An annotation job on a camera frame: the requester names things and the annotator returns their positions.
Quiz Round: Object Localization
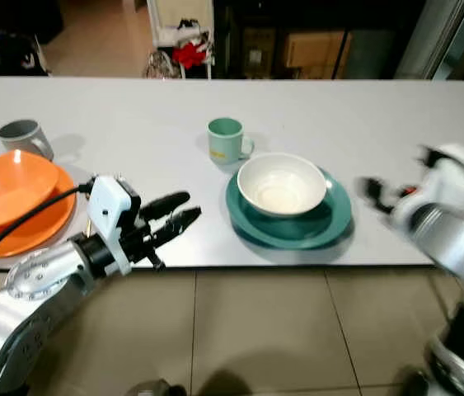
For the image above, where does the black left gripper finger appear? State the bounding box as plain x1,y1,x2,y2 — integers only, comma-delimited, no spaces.
141,191,192,220
152,207,203,246

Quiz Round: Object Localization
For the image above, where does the green mug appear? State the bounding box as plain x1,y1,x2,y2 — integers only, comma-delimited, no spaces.
207,117,255,165

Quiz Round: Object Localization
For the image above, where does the teal plate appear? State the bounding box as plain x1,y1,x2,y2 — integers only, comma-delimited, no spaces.
225,167,354,252

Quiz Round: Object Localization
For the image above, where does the white bowl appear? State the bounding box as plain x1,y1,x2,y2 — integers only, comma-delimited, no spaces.
237,152,329,219

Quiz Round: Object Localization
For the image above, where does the orange bowl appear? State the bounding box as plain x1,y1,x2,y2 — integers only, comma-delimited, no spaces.
0,151,65,234

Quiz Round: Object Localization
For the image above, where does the orange plate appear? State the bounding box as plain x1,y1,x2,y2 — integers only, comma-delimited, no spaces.
0,168,77,258

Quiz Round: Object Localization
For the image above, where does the grey mug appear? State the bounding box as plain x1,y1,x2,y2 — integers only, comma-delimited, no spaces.
0,119,55,162

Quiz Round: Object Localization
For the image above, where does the red cloth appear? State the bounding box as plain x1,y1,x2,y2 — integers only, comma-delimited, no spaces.
173,40,209,70

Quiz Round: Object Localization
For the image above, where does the brown cardboard box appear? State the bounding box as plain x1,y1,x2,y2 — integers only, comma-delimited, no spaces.
281,31,349,70

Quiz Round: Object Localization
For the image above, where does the grey robot foot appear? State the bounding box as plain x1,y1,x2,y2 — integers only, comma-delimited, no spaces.
123,378,188,396

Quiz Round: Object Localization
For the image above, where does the grey pillar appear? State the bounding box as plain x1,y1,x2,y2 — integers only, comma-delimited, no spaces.
395,0,464,81

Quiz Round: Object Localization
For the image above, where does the pile of dark clothes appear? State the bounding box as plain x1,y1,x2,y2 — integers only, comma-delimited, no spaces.
0,33,49,92

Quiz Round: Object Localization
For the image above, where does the white storage rack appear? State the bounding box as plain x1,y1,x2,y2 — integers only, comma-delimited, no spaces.
147,0,215,81

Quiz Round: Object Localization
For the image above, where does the dark shelf unit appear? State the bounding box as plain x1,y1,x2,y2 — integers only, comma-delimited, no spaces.
213,0,427,81

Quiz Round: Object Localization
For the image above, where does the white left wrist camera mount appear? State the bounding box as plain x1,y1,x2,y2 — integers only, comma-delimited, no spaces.
88,175,143,276

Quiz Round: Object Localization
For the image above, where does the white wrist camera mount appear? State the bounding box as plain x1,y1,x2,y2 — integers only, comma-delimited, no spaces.
390,144,464,228
88,175,143,276

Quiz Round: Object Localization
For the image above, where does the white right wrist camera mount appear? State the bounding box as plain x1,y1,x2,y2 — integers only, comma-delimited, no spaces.
390,144,464,228

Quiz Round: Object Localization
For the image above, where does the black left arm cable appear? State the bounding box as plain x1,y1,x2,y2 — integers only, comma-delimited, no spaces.
0,185,94,270

